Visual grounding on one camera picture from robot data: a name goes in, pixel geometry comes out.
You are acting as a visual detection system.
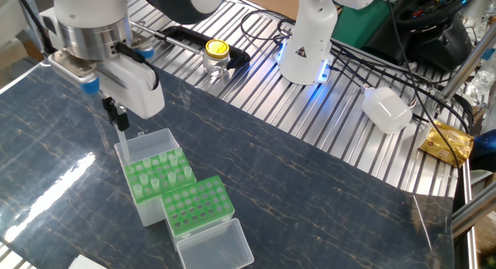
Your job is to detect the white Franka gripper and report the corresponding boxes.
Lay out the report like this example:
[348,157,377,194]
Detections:
[38,7,166,133]

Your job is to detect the aluminium frame rail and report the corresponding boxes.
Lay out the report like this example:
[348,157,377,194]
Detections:
[451,183,496,269]

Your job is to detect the translucent tip box green rack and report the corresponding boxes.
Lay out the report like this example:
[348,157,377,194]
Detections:
[114,128,198,227]
[160,174,255,269]

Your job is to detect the glass jar gold lid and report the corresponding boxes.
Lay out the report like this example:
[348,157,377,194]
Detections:
[201,39,233,78]

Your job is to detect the grey slotted angle post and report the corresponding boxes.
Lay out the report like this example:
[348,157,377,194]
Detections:
[15,0,43,53]

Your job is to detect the silver wrist camera blue caps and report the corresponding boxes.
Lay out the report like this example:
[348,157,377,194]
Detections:
[48,38,156,95]

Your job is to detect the white paper sheet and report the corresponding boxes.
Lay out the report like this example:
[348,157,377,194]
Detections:
[67,254,108,269]

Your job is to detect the thin black cable loop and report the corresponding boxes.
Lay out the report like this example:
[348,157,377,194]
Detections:
[239,9,295,45]

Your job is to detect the aluminium frame post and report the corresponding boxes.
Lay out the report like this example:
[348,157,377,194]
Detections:
[437,28,496,103]

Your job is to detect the black racing wheel controller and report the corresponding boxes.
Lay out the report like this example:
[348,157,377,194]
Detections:
[401,0,474,73]

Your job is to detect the thick black cable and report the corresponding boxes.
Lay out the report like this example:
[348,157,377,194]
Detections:
[327,40,472,134]

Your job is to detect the dark blue round object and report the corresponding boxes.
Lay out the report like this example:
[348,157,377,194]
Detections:
[470,129,496,173]

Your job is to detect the gold foil packet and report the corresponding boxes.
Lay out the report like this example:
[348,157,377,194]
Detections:
[417,119,475,168]

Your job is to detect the green cloth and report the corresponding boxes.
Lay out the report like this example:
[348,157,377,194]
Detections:
[331,0,406,50]

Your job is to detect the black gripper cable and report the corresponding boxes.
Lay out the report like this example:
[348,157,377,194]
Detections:
[115,42,160,91]

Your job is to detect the white plastic bottle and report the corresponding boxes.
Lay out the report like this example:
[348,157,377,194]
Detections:
[360,84,414,136]

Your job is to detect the dark marble pattern mat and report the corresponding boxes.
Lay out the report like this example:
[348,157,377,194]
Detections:
[0,47,455,269]

